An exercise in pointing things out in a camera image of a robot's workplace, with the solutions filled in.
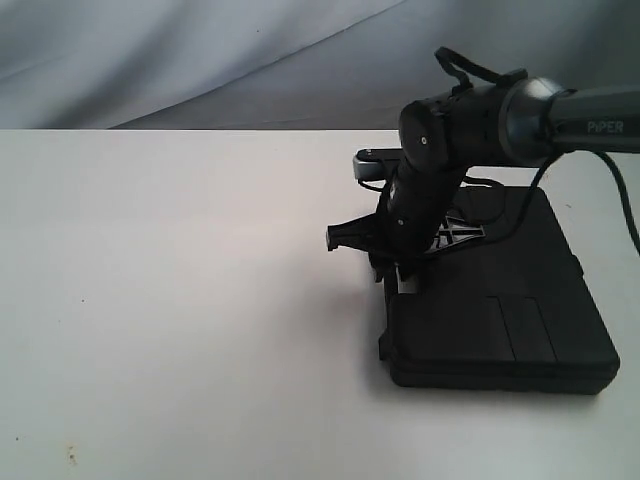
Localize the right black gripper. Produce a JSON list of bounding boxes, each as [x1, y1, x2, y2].
[[327, 160, 485, 294]]

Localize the black plastic tool case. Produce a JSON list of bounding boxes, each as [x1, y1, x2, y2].
[[378, 191, 620, 395]]

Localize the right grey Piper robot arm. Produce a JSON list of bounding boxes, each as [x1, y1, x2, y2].
[[326, 72, 639, 277]]

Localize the white backdrop cloth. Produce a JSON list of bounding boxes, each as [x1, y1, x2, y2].
[[1, 1, 639, 129]]

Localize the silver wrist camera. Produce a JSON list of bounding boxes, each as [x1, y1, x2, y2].
[[352, 148, 404, 182]]

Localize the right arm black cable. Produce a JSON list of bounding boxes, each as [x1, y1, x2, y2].
[[359, 47, 640, 251]]

